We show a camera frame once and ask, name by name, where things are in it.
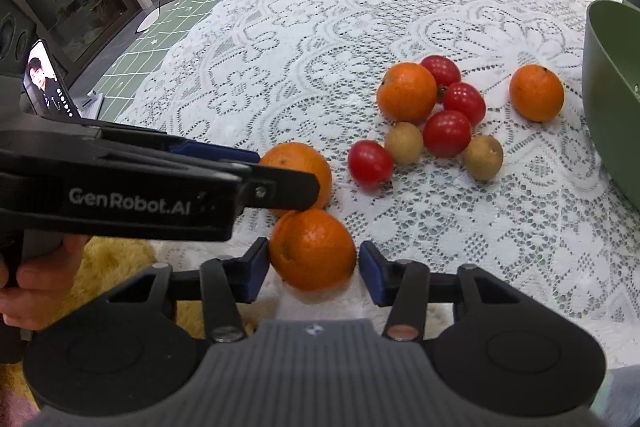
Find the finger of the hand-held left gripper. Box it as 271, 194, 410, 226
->
20, 113, 262, 166
0, 131, 322, 212

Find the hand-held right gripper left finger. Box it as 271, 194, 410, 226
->
107, 237, 273, 343

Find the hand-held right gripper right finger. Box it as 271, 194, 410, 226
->
359, 241, 521, 342

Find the orange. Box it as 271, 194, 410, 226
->
269, 208, 357, 292
376, 62, 438, 124
257, 142, 333, 215
509, 64, 565, 122

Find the green bowl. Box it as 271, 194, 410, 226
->
581, 0, 640, 208

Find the person's left hand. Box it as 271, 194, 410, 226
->
0, 235, 89, 333

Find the red tomato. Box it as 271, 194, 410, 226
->
442, 82, 487, 126
419, 55, 462, 88
348, 140, 395, 190
422, 110, 472, 158

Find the white phone stand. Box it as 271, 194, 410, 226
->
77, 89, 104, 120

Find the small brown kiwi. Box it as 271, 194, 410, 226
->
462, 134, 505, 181
384, 122, 425, 165

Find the black smartphone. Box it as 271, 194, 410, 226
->
22, 38, 83, 120

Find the black speaker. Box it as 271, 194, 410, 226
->
0, 0, 38, 72

